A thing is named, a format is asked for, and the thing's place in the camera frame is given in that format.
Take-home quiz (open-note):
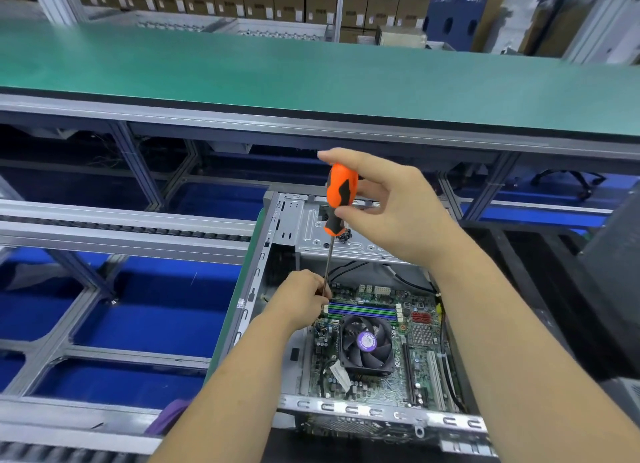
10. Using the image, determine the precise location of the person's right hand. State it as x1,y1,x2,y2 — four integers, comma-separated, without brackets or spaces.
317,146,471,274

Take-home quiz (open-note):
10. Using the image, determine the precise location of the person's left hand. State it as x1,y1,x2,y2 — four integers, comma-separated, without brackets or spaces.
266,268,334,335

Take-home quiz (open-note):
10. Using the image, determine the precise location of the grey metal computer case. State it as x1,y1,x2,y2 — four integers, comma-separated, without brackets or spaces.
205,186,499,459

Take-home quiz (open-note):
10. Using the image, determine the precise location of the orange black handle screwdriver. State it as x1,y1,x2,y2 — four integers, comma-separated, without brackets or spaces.
320,162,359,289

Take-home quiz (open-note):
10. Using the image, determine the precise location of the black CPU cooler fan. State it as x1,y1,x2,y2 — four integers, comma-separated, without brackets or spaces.
338,314,399,379

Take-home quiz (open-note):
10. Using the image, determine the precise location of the green motherboard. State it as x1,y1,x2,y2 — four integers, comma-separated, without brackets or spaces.
305,282,466,414

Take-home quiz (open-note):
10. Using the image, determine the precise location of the person's left forearm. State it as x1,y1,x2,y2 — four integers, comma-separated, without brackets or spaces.
150,322,311,463

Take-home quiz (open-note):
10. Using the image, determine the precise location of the person's right forearm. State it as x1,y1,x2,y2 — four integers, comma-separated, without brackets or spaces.
430,246,640,463

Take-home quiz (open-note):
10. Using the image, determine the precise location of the green conveyor belt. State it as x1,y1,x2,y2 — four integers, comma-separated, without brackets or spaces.
0,20,640,144

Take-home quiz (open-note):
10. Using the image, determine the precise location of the grey power supply unit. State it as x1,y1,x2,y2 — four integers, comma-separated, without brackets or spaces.
600,378,640,439

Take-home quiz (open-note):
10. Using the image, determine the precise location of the grey flat metal rail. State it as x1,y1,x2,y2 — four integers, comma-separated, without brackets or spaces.
0,198,259,267

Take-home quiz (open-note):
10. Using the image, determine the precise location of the grey roller conveyor rail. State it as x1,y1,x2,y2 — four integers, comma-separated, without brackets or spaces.
0,396,166,463

